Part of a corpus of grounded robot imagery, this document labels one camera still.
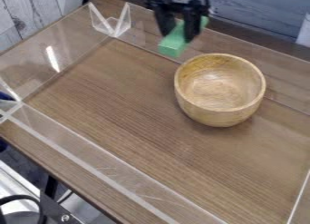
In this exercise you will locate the black metal table bracket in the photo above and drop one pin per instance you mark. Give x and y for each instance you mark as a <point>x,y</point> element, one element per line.
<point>54,214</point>

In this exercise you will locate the green rectangular block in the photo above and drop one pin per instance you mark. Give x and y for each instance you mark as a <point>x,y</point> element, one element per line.
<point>173,43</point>

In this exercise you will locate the clear acrylic corner bracket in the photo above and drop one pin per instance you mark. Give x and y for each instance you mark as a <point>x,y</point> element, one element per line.
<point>111,26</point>

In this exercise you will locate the light wooden bowl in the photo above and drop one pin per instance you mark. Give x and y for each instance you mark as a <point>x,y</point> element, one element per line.
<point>219,89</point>

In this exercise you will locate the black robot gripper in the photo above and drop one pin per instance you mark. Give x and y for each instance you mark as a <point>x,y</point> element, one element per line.
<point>191,15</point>

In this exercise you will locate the clear acrylic tray wall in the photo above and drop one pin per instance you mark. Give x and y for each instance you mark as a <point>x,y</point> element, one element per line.
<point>90,112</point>

